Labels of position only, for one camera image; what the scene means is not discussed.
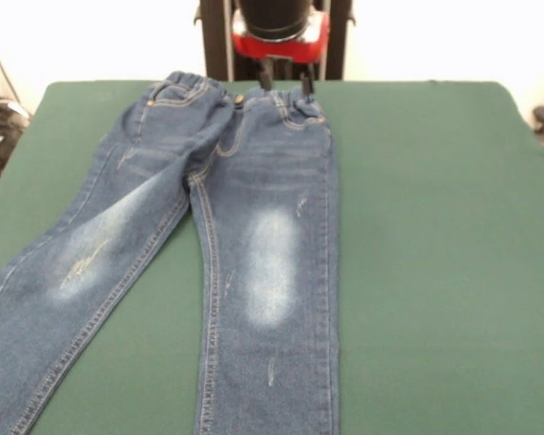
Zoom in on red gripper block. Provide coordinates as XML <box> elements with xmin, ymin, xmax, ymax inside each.
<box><xmin>229</xmin><ymin>12</ymin><xmax>332</xmax><ymax>96</ymax></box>

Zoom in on blue denim jeans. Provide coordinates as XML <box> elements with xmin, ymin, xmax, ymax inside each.
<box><xmin>0</xmin><ymin>70</ymin><xmax>344</xmax><ymax>435</ymax></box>

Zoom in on dark green table cloth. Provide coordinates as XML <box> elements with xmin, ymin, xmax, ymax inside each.
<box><xmin>0</xmin><ymin>79</ymin><xmax>544</xmax><ymax>435</ymax></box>

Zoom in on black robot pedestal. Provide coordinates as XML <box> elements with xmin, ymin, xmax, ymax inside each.
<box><xmin>193</xmin><ymin>0</ymin><xmax>357</xmax><ymax>82</ymax></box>

